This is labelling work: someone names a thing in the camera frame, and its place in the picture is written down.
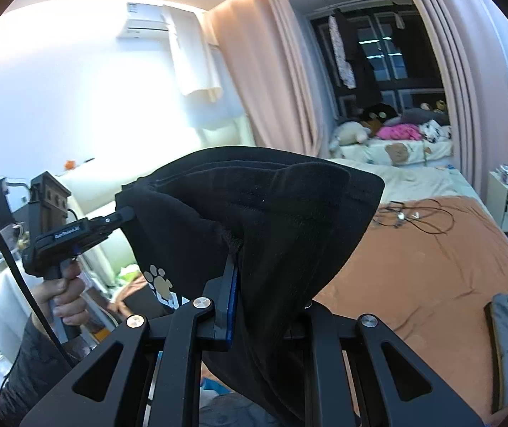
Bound black teddy bear t-shirt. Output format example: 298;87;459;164
115;147;384;426

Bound dark sleeve forearm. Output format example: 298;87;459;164
0;317;79;426

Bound person's left hand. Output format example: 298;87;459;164
31;261;89;327

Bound orange brown blanket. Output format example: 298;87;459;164
313;197;508;417

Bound pink left curtain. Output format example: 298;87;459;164
208;0;326;156

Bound pink curtain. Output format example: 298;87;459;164
208;0;326;156
412;0;508;197

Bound beige plush toy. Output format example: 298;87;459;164
329;121;370;152

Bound pale yellow bed sheet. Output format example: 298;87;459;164
329;140;480;204

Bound pink plush cloth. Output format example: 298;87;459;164
376;123;423;141

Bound white spotted plush toy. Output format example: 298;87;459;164
419;120;452;143

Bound pink right curtain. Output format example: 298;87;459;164
412;0;508;197

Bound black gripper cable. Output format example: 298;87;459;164
0;194;78;365

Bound white wall air conditioner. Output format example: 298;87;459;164
117;3;168;39

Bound black tangled cable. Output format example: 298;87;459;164
371;199;457;236

